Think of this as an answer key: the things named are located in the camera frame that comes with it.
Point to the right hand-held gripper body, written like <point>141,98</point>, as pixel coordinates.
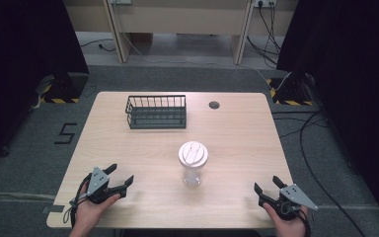
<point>295,197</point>

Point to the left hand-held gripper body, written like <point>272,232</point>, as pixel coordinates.
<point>97,180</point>

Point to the person's right hand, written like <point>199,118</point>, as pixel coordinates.
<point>288,227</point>

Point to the person's left hand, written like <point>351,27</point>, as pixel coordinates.
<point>90,212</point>

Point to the grey tape patch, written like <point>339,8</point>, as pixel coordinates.
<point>53,208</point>

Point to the clear cup with white lid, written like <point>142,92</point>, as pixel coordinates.
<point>193,162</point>

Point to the black stand base striped tape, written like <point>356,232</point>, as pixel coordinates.
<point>291,92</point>
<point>64,89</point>

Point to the black curtain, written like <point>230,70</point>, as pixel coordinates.
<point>19,65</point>
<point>358,82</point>

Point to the beige wooden desk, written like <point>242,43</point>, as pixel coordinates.
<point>184,19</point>

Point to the white power strip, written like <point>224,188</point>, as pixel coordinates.
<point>265,2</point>

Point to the white wall socket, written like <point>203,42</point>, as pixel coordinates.
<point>121,1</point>

